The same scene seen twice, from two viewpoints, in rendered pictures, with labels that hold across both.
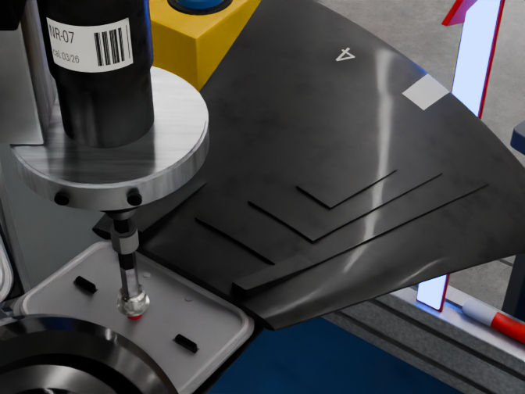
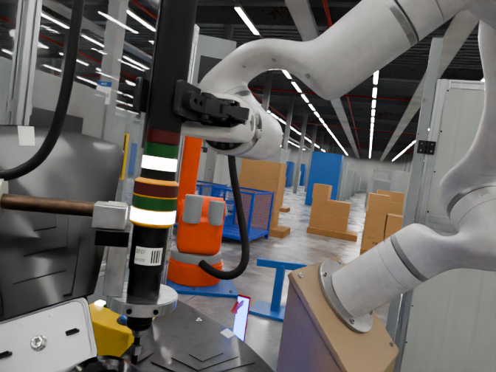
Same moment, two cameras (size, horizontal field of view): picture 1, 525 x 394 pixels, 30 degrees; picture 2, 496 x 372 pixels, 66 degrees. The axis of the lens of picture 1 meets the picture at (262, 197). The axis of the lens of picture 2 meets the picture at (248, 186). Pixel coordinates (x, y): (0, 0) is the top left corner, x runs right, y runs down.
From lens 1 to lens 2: 0.16 m
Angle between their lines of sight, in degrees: 43
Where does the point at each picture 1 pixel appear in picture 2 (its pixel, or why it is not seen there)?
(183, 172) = (171, 306)
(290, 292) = not seen: outside the picture
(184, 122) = (170, 294)
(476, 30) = (239, 320)
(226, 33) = not seen: hidden behind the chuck
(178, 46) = (120, 338)
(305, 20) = (183, 308)
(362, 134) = (209, 342)
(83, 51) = (147, 257)
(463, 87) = not seen: hidden behind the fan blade
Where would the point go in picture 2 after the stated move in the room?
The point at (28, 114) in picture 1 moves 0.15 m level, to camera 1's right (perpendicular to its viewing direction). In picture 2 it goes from (119, 283) to (267, 289)
